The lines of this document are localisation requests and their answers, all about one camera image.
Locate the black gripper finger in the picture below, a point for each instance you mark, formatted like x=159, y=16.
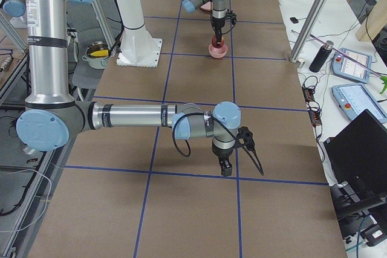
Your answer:
x=218, y=33
x=226, y=168

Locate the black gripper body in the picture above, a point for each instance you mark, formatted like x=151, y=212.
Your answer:
x=221, y=155
x=217, y=24

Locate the red apple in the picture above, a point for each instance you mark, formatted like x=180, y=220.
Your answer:
x=217, y=43

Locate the pink plastic plate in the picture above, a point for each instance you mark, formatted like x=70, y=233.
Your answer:
x=207, y=7

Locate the pink bowl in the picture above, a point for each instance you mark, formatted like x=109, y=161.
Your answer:
x=218, y=52

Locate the small black square sensor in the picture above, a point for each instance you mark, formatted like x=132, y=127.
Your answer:
x=294, y=20

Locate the black water bottle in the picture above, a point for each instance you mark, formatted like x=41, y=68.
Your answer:
x=321, y=56

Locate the white pot with yellow item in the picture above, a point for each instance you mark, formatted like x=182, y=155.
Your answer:
x=96, y=55

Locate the far teach pendant tablet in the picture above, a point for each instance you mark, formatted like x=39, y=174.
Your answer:
x=343, y=67

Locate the teach pendant tablet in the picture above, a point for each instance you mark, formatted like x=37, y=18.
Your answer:
x=353, y=99
x=343, y=67

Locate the black laptop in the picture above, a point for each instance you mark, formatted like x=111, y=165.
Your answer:
x=359, y=150

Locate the near teach pendant tablet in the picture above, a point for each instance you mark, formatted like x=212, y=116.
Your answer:
x=353, y=99

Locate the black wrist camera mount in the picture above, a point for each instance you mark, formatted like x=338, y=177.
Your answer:
x=245, y=138

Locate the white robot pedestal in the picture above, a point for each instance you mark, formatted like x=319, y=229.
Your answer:
x=138, y=47

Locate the aluminium frame post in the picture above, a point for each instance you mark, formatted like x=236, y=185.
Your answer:
x=311, y=19

